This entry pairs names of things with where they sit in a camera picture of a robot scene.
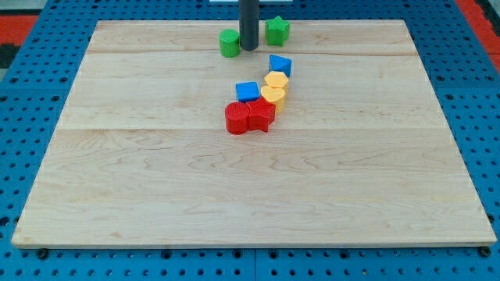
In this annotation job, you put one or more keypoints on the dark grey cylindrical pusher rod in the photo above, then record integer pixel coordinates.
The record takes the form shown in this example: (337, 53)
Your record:
(249, 24)

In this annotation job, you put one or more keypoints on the green star block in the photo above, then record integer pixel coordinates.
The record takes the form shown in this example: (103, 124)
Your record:
(277, 31)

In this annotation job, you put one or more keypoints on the red star block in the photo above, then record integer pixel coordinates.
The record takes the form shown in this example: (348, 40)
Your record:
(261, 114)

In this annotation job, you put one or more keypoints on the green cylinder block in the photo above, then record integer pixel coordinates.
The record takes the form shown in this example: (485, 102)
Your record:
(229, 43)

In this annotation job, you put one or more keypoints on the blue triangle block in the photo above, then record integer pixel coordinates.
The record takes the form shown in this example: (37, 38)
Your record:
(280, 64)

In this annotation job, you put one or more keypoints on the yellow hexagon block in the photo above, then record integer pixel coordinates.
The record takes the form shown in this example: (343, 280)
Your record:
(276, 79)

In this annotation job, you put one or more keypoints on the blue cube block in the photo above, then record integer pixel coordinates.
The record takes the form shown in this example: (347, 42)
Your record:
(247, 91)

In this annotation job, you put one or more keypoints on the yellow heart block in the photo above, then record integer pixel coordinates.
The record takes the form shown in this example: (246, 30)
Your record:
(275, 96)

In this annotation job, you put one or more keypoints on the red cylinder block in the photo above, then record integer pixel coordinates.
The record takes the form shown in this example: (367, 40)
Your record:
(236, 116)

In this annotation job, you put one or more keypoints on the light wooden board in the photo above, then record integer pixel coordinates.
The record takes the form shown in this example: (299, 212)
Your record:
(360, 156)

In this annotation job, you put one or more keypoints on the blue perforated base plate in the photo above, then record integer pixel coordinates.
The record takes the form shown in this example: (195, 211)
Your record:
(38, 81)

